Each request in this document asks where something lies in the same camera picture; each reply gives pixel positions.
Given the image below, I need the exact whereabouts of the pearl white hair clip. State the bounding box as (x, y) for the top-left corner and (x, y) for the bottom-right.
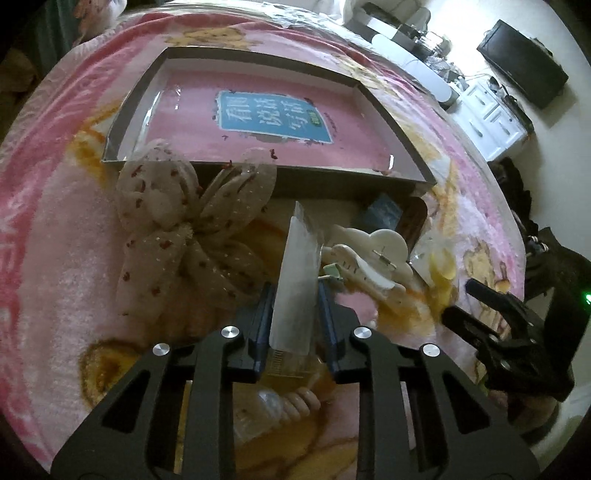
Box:
(232, 384), (321, 446)

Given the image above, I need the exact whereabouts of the black wall television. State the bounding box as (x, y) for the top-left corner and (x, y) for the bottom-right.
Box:
(477, 20), (569, 110)

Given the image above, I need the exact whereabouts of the clear plastic packet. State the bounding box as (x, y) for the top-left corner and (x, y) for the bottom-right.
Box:
(270, 202), (322, 356)

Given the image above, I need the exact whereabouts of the white bed footboard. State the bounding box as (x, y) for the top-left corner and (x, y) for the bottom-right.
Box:
(344, 2), (461, 111)

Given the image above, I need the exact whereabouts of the small blue box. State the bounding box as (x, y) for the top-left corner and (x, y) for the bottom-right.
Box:
(361, 193), (403, 231)

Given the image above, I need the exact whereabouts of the white drawer cabinet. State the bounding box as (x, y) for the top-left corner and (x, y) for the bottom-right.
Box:
(448, 80), (530, 162)

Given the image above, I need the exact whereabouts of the dark brown headband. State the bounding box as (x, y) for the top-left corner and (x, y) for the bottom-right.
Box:
(396, 197), (428, 251)

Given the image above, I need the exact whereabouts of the white cloud hair claw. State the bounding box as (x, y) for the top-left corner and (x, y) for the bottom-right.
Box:
(322, 225), (413, 310)

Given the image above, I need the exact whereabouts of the pink bear fleece blanket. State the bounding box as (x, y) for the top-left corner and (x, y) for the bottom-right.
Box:
(1, 6), (525, 469)

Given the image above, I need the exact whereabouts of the beige dotted fabric bow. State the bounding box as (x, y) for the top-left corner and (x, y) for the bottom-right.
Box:
(115, 139), (277, 321)

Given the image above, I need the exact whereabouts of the shallow black cardboard box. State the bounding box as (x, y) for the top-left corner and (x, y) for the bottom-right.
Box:
(102, 47), (436, 200)

